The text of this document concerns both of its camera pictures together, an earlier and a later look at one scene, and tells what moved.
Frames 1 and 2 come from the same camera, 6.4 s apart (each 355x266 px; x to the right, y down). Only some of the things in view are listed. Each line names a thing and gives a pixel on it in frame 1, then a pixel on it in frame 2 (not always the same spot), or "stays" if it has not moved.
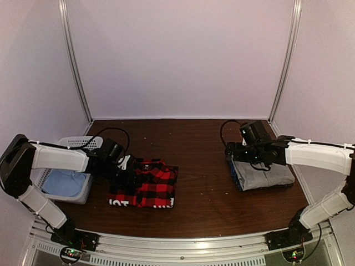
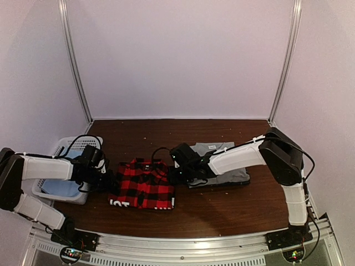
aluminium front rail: (122, 250) stays
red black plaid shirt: (155, 188) stays
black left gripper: (127, 183) → (110, 184)
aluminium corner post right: (296, 20) stays
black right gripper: (229, 151) → (173, 178)
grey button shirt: (249, 177) → (203, 149)
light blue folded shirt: (64, 182) stays
